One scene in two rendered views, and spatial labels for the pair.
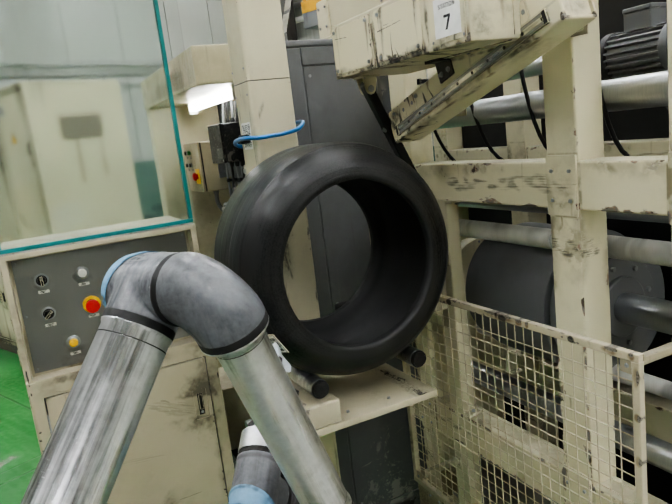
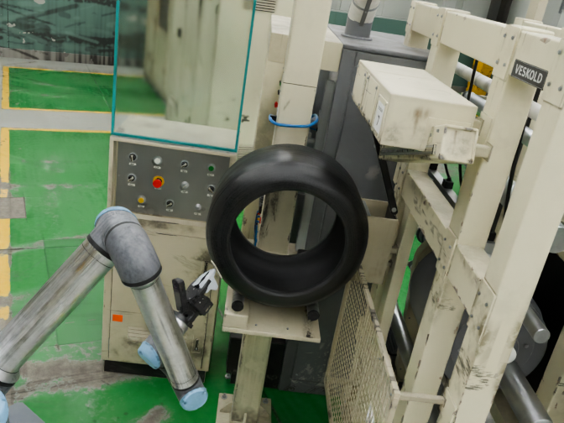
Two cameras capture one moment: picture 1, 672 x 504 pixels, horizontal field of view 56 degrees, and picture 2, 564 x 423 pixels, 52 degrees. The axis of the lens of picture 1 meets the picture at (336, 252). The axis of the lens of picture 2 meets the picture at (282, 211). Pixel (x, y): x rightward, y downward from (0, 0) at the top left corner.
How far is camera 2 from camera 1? 89 cm
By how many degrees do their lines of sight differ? 23
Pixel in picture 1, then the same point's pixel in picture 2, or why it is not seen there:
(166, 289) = (109, 242)
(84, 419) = (55, 286)
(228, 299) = (133, 261)
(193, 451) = not seen: hidden behind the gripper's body
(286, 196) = (248, 187)
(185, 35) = not seen: outside the picture
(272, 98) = (297, 98)
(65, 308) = (142, 178)
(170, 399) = (187, 257)
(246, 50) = (288, 61)
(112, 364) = (77, 265)
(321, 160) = (280, 171)
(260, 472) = not seen: hidden behind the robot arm
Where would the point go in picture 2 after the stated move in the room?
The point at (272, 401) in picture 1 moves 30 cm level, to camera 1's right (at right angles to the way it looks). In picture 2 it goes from (150, 316) to (243, 356)
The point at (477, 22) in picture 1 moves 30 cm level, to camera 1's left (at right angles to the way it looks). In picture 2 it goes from (389, 133) to (290, 108)
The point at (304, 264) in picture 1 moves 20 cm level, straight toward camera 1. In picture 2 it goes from (285, 215) to (267, 232)
